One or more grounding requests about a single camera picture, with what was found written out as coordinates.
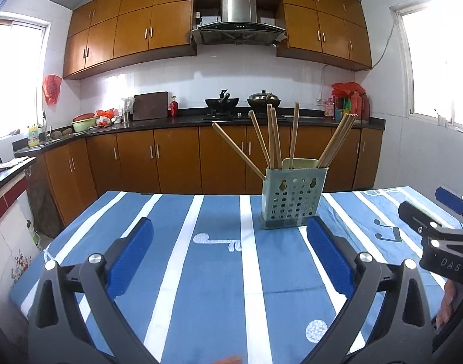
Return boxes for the blue white striped tablecloth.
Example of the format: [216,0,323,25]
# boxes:
[9,186,463,364]

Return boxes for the window beside seasoning bottles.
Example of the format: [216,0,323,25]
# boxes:
[391,0,463,123]

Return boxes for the long bamboo chopstick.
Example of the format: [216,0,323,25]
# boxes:
[212,122,267,182]

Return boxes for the wooden upper wall cabinets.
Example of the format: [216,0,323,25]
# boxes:
[63,0,372,80]

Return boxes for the green plastic basin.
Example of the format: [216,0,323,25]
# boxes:
[72,118,97,133]

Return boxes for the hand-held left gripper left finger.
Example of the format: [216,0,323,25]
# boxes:
[26,217,156,364]

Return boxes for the steel range hood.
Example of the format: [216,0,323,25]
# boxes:
[191,0,286,46]

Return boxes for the person's right hand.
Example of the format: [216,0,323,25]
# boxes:
[436,282,462,329]

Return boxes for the black kitchen countertop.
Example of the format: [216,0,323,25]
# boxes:
[13,108,386,156]

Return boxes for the gas stove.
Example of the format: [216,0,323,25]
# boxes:
[203,110,289,120]

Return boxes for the red plastic bag on wall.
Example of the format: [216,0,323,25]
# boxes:
[43,75,62,106]

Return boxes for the green plastic chopstick holder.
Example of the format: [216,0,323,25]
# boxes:
[261,157,324,230]

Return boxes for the black wok with lid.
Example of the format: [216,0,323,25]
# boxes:
[247,90,282,109]

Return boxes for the red plastic bag over bottles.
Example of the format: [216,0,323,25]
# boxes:
[332,82,367,97]

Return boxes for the dark wooden cutting board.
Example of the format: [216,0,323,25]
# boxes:
[133,92,169,121]

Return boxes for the red plastic bags on counter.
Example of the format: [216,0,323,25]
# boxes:
[96,109,116,126]

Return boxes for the wall cable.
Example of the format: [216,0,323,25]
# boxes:
[320,23,398,103]

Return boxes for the wooden lower kitchen cabinets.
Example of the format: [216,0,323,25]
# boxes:
[15,127,384,236]

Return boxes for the window beside sink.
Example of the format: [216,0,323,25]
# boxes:
[0,17,50,145]

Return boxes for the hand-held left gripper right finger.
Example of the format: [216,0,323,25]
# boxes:
[306,215,433,364]

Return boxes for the glass cup rack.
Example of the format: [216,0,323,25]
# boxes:
[119,98,135,122]

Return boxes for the set of bamboo chopsticks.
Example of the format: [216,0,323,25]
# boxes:
[248,102,358,169]

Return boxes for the tiled side counter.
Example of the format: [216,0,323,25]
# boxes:
[0,157,37,201]

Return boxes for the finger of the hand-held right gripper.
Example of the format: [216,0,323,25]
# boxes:
[435,186,463,217]
[398,201,450,241]

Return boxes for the white cloth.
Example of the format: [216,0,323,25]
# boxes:
[0,158,29,174]

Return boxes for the large red oil bottle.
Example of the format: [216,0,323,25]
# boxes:
[351,91,363,122]

